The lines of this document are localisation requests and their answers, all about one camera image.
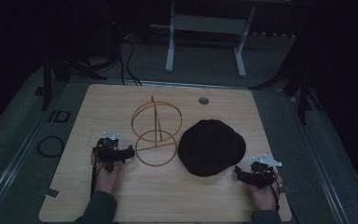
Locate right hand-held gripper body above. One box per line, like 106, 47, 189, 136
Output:
241, 154, 283, 190

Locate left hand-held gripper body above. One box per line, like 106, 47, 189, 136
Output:
92, 131, 129, 174

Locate gold wire hat stand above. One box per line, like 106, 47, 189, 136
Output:
131, 94, 184, 168

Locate black hat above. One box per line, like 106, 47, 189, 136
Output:
177, 119, 247, 177

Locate person's right hand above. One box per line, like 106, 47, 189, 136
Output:
247, 169, 283, 212

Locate person's left hand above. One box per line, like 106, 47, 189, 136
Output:
90, 150, 124, 196

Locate black tripod stand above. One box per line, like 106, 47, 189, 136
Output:
40, 0, 122, 112
248, 34, 324, 127

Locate white metal stand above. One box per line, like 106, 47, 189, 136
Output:
150, 0, 257, 78

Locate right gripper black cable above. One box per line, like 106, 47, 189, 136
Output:
259, 167, 282, 211

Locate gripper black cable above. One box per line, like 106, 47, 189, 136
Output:
89, 158, 106, 198
259, 167, 282, 211

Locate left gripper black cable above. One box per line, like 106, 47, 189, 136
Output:
89, 158, 106, 198

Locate black cable loop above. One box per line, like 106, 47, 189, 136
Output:
36, 135, 65, 159

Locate black floor cables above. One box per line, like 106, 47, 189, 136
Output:
117, 36, 144, 87

